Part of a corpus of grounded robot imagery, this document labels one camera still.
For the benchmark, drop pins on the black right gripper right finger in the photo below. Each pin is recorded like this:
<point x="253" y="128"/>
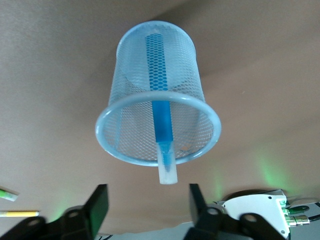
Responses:
<point x="212" y="225"/>

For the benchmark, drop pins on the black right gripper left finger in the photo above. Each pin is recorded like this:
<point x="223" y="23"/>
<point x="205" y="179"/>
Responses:
<point x="82" y="222"/>

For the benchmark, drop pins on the blue marker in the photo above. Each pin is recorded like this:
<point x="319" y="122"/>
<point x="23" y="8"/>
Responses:
<point x="162" y="120"/>

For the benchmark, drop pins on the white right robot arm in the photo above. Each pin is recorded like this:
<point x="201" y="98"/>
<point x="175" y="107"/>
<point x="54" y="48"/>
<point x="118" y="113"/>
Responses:
<point x="260" y="205"/>

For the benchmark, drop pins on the yellow marker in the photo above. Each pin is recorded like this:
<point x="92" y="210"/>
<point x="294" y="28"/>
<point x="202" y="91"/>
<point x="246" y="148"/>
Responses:
<point x="22" y="214"/>

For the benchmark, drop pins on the green marker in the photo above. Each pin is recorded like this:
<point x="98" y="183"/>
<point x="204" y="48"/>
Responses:
<point x="7" y="195"/>

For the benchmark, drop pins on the blue mesh cup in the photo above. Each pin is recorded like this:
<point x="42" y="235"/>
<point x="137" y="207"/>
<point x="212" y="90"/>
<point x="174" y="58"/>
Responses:
<point x="120" y="75"/>

